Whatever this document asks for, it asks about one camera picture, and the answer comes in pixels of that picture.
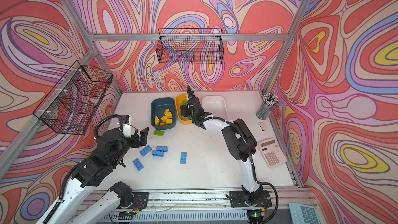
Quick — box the green lego plate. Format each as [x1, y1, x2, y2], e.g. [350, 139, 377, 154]
[179, 114, 192, 121]

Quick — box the blue lego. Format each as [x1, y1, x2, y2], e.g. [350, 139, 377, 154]
[133, 158, 144, 171]
[140, 145, 152, 157]
[180, 152, 187, 164]
[152, 150, 164, 157]
[156, 146, 168, 152]

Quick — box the yellow long lego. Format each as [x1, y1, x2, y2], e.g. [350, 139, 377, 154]
[165, 112, 173, 119]

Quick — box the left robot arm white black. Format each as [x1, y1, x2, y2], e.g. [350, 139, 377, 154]
[38, 115, 149, 224]

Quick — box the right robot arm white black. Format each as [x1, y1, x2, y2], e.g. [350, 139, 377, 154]
[181, 86, 279, 209]

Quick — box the yellow plastic bin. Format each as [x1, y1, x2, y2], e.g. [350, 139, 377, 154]
[175, 93, 201, 124]

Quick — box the white plastic bin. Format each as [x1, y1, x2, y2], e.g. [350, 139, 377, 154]
[201, 95, 229, 119]

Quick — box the dark teal plastic bin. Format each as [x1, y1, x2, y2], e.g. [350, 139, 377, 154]
[150, 97, 177, 131]

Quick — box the cup of pens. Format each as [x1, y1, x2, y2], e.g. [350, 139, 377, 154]
[256, 93, 278, 120]

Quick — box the pink white calculator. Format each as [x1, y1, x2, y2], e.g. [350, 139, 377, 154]
[258, 138, 287, 168]

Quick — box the teal calculator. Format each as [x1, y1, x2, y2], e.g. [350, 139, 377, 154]
[289, 202, 321, 224]

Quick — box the back wall wire basket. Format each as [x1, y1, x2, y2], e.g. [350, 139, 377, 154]
[156, 28, 224, 64]

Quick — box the wall wire basket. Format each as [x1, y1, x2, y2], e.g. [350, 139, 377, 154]
[33, 61, 113, 135]
[156, 28, 224, 64]

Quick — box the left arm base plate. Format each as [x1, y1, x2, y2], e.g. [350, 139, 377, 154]
[124, 191, 149, 211]

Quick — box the left wall wire basket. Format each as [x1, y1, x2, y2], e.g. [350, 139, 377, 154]
[33, 61, 113, 135]

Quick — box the front aluminium rail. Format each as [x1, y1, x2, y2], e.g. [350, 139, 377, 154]
[55, 188, 315, 224]

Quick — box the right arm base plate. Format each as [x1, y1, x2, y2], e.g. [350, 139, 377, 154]
[226, 190, 273, 209]

